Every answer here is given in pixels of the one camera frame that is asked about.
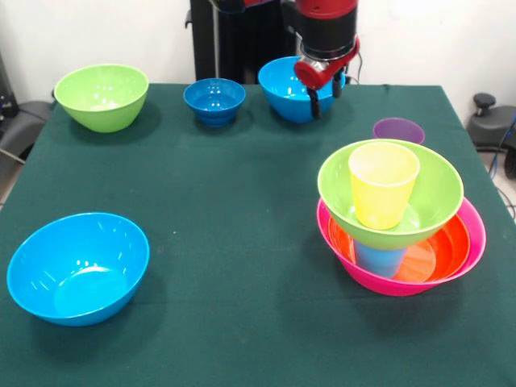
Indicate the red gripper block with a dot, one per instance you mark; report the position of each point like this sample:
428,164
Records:
322,72

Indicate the light blue plastic bowl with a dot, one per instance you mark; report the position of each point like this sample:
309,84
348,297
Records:
76,274
282,92

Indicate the yellow plastic cup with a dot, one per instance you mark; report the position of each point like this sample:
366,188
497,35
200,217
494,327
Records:
383,193

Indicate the green plastic bowl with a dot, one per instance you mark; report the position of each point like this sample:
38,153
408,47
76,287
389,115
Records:
101,90
439,189

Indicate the light blue plastic cup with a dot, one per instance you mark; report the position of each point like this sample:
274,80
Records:
381,262

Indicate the orange plastic bowl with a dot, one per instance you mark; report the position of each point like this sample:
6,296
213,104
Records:
447,254

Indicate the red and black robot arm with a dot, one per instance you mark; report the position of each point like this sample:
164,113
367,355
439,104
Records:
326,28

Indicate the purple plastic cup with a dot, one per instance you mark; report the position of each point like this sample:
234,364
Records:
397,128

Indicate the small dark blue bowl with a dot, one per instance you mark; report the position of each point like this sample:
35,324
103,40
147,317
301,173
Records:
214,101

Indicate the black equipment with knob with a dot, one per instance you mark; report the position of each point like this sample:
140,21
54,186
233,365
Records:
492,125

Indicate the large pink plastic bowl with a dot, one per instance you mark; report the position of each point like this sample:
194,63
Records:
387,287

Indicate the dark green tablecloth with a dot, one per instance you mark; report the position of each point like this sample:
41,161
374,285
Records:
201,262

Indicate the grey chair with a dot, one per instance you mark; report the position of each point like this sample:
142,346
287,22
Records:
20,129

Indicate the black device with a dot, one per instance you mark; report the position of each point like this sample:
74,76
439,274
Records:
5,96

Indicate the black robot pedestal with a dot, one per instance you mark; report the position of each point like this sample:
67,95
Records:
242,44

